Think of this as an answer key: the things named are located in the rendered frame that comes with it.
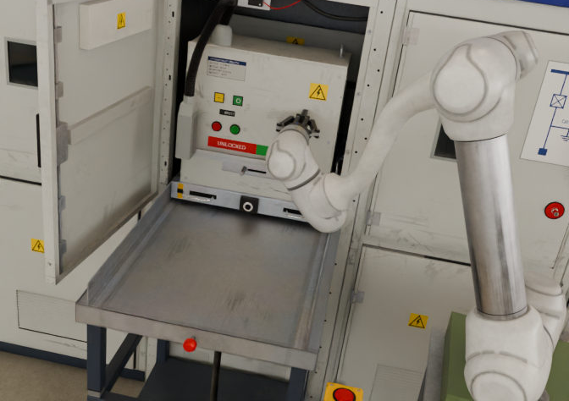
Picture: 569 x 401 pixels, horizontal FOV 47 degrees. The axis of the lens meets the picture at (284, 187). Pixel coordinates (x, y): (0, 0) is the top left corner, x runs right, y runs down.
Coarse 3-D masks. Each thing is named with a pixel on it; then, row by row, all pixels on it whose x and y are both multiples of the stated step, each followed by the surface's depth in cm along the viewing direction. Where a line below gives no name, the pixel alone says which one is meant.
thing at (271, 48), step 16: (224, 48) 196; (240, 48) 199; (256, 48) 201; (272, 48) 204; (288, 48) 207; (304, 48) 210; (320, 48) 213; (320, 64) 194; (336, 64) 194; (336, 128) 201; (336, 144) 225
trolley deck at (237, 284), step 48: (192, 240) 198; (240, 240) 201; (288, 240) 205; (336, 240) 209; (144, 288) 172; (192, 288) 175; (240, 288) 178; (288, 288) 180; (240, 336) 159; (288, 336) 161
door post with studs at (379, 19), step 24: (384, 0) 187; (384, 24) 189; (384, 48) 192; (360, 72) 197; (360, 96) 200; (360, 120) 202; (360, 144) 205; (336, 264) 224; (336, 288) 228; (312, 384) 247
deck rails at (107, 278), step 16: (160, 208) 210; (144, 224) 196; (160, 224) 204; (128, 240) 184; (144, 240) 194; (320, 240) 207; (112, 256) 173; (128, 256) 184; (320, 256) 198; (96, 272) 164; (112, 272) 175; (320, 272) 177; (96, 288) 165; (112, 288) 170; (96, 304) 163; (304, 304) 174; (304, 320) 168; (304, 336) 161
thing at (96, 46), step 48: (48, 0) 140; (96, 0) 162; (144, 0) 182; (48, 48) 143; (96, 48) 168; (144, 48) 195; (48, 96) 148; (96, 96) 174; (144, 96) 199; (48, 144) 153; (96, 144) 180; (144, 144) 211; (48, 192) 158; (96, 192) 186; (144, 192) 219; (48, 240) 164; (96, 240) 192
